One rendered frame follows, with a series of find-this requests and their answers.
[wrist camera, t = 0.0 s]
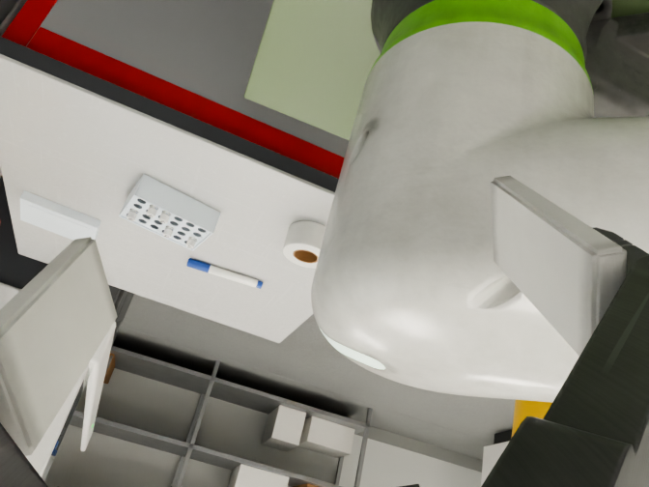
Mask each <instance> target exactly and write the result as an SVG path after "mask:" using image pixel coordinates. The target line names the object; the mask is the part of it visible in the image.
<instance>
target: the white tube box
mask: <svg viewBox="0 0 649 487"><path fill-rule="evenodd" d="M151 205H154V206H157V207H158V209H157V213H156V215H155V217H148V216H147V211H148V209H149V208H150V207H151ZM131 209H134V210H136V211H138V214H137V217H136V219H135V220H134V221H130V220H128V219H127V215H128V213H129V211H130V210H131ZM163 211H166V212H168V213H170V217H169V219H168V222H167V223H161V222H160V221H159V218H160V216H161V214H162V212H163ZM119 216H120V217H121V218H123V219H125V220H127V221H130V222H132V223H134V224H136V225H138V226H140V227H142V228H145V229H147V230H149V231H151V232H153V233H155V234H157V235H160V236H161V237H163V238H165V237H164V236H163V232H164V230H165V228H166V226H171V227H173V228H174V230H173V233H172V236H171V238H165V239H167V240H169V241H172V242H174V243H176V244H179V245H181V246H183V247H186V243H187V241H188V239H189V237H193V238H195V239H197V240H196V243H195V246H194V248H188V247H186V248H188V249H190V250H192V251H193V250H194V249H196V248H197V247H198V246H199V245H200V244H201V243H203V242H204V241H205V240H206V239H207V238H208V237H209V236H210V235H212V234H213V232H214V229H215V226H216V223H217V221H218V219H219V216H220V212H219V211H217V210H215V209H213V208H211V207H209V206H207V205H205V204H203V203H201V202H199V201H197V200H195V199H193V198H191V197H189V196H187V195H185V194H183V193H181V192H179V191H177V190H175V189H173V188H171V187H169V186H167V185H165V184H163V183H161V182H159V181H157V180H155V179H153V178H151V177H149V176H147V175H145V174H143V175H142V177H141V178H140V180H139V181H138V183H137V184H136V186H135V187H134V188H133V190H132V191H131V193H130V194H129V196H128V197H127V200H126V202H125V204H124V206H123V208H122V210H121V212H120V214H119Z"/></svg>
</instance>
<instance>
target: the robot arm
mask: <svg viewBox="0 0 649 487"><path fill-rule="evenodd" d="M611 12H612V0H373V2H372V9H371V23H372V30H373V35H374V38H375V42H376V44H377V47H378V49H379V51H380V53H381V55H380V56H379V58H378V59H377V60H376V62H375V64H374V65H373V67H372V68H371V70H370V72H369V74H368V77H367V79H366V82H365V85H364V89H363V93H362V97H361V100H360V104H359V107H358V110H357V114H356V118H355V120H354V123H353V129H352V133H351V137H350V140H349V144H348V148H347V152H346V154H345V158H344V162H343V165H342V169H341V173H340V177H339V180H338V184H337V188H336V190H335V194H334V198H333V202H332V205H331V209H330V213H329V216H328V220H327V224H326V228H325V231H324V238H323V242H322V246H321V250H320V254H319V258H318V262H317V266H316V269H315V273H314V277H313V282H312V288H311V302H312V308H313V313H314V316H315V319H316V322H317V324H318V326H319V328H320V330H321V331H322V333H323V335H324V336H325V338H326V339H327V340H328V341H329V343H330V344H331V345H332V346H333V347H334V348H335V349H336V350H337V351H339V352H340V353H341V354H342V355H343V356H345V357H346V358H348V359H349V360H351V361H352V362H354V363H356V364H358V365H359V366H361V367H363V368H365V369H367V370H369V371H371V372H373V373H375V374H378V375H380V376H382V377H384V378H387V379H389V380H392V381H395V382H398V383H401V384H404V385H407V386H411V387H417V388H422V389H426V390H430V391H435V392H442V393H449V394H458V395H466V396H477V397H490V398H503V399H516V400H529V401H542V402H552V404H551V405H550V408H549V410H548V411H547V413H546V415H545V416H544V418H543V419H541V418H538V417H535V416H527V417H526V418H525V419H524V420H523V421H522V423H521V424H520V426H519V428H518V429H517V431H516V432H515V434H514V436H513V437H512V439H511V440H510V442H509V443H508V444H507V446H506V447H505V449H504V451H503V452H502V454H501V455H500V457H499V459H498V460H497V462H496V463H495V465H494V467H493V469H492V470H491V472H490V474H489V475H488V477H487V478H486V480H485V482H484V483H483V485H482V486H481V487H649V13H642V14H631V15H625V16H618V17H611ZM117 317H118V316H117V313H116V309H115V306H114V302H113V300H112V296H111V293H110V289H109V286H108V282H107V279H106V275H105V272H104V268H103V265H102V262H101V259H100V255H99V249H98V246H97V242H96V240H92V238H91V237H89V238H82V239H76V240H74V241H72V242H71V243H70V244H69V245H68V246H67V247H66V248H65V249H64V250H63V251H62V252H61V253H60V254H59V255H58V256H56V257H55V258H54V259H53V260H52V261H51V262H50V263H49V264H48V265H47V266H46V267H45V268H44V269H43V270H42V271H41V272H39V273H38V274H37V275H36V276H35V277H34V278H33V279H32V280H31V281H30V282H29V283H28V284H27V285H26V286H25V287H23V288H22V289H21V290H20V291H19V292H18V293H17V294H16V295H15V296H14V297H13V298H12V299H11V300H10V301H9V302H7V303H6V304H5V305H4V306H3V307H2V308H1V309H0V487H48V486H47V485H46V484H45V482H44V481H43V480H42V478H41V477H40V475H39V474H38V473H37V471H36V470H35V469H34V467H33V466H32V465H31V463H30V462H29V460H28V459H27V458H26V456H28V455H32V453H33V451H34V450H35V449H36V447H37V446H38V444H39V443H40V441H41V439H42V437H43V435H44V434H45V432H46V431H47V429H48V427H49V426H50V424H51V423H52V421H53V419H54V418H55V416H56V415H57V414H58V412H59V411H60V409H61V407H62V406H63V404H64V403H65V401H66V399H67V398H68V396H69V395H70V393H71V391H72V389H73V387H74V386H75V384H76V383H77V381H78V379H79V378H80V376H81V375H82V373H83V371H84V370H85V368H86V366H87V365H88V363H89V362H90V360H91V358H92V357H93V355H94V354H95V352H96V350H97V349H98V347H99V345H100V343H101V342H102V340H103V338H104V337H105V335H106V334H107V333H108V331H109V330H110V328H111V326H112V325H113V323H114V322H115V320H116V318H117Z"/></svg>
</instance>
